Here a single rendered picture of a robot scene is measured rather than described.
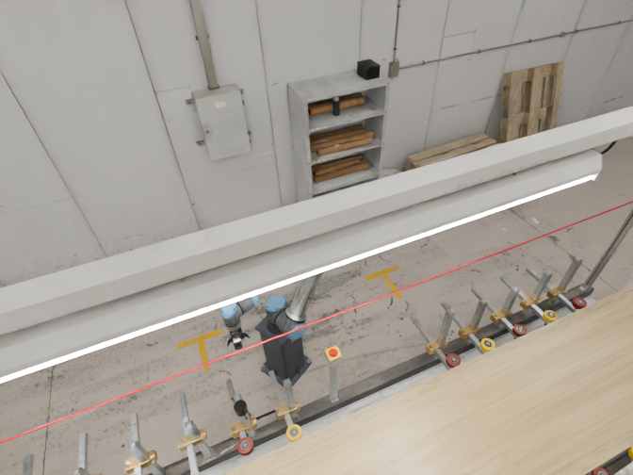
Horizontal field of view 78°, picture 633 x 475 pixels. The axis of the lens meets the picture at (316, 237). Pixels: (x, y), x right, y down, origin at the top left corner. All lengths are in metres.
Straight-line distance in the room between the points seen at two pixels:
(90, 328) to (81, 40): 3.06
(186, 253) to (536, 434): 2.05
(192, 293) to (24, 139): 3.34
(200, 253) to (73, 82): 3.14
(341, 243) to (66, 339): 0.59
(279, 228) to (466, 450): 1.74
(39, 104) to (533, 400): 4.02
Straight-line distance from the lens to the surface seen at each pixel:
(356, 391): 2.55
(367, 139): 4.25
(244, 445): 2.25
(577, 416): 2.60
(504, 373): 2.56
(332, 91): 3.83
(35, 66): 3.84
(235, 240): 0.81
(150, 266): 0.82
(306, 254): 0.88
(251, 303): 2.22
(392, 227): 0.96
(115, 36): 3.73
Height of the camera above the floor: 3.00
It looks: 43 degrees down
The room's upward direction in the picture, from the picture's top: 3 degrees counter-clockwise
